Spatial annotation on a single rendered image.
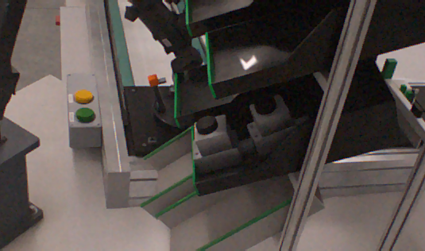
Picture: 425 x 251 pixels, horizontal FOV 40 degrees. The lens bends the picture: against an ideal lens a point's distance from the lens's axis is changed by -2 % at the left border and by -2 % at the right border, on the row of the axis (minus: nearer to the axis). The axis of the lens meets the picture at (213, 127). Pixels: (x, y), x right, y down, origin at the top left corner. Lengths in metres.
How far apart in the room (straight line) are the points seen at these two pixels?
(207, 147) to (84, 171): 0.57
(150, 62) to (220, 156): 0.82
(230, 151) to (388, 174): 0.66
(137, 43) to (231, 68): 0.95
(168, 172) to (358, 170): 0.46
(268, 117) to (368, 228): 0.60
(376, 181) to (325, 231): 0.20
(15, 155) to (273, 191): 0.45
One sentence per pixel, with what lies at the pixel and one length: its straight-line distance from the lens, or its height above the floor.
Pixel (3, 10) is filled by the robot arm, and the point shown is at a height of 1.31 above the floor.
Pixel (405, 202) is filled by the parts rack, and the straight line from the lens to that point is 0.89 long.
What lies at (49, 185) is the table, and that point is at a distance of 1.31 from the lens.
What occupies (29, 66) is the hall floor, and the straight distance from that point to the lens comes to 3.33.
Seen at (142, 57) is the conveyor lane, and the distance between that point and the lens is 1.64.
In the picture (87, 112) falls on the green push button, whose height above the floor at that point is 0.97.
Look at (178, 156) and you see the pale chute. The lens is 1.13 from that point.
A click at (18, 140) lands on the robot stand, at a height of 1.06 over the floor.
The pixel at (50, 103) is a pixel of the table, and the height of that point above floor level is 0.86.
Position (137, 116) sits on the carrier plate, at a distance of 1.32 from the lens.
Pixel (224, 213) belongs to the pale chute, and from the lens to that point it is 0.97.
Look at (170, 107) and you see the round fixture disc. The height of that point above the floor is 0.99.
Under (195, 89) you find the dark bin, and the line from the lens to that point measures 1.00.
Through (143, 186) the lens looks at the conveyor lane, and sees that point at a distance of 1.23.
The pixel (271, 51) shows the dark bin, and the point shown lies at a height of 1.38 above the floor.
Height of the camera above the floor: 1.75
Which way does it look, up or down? 36 degrees down
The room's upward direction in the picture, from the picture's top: 10 degrees clockwise
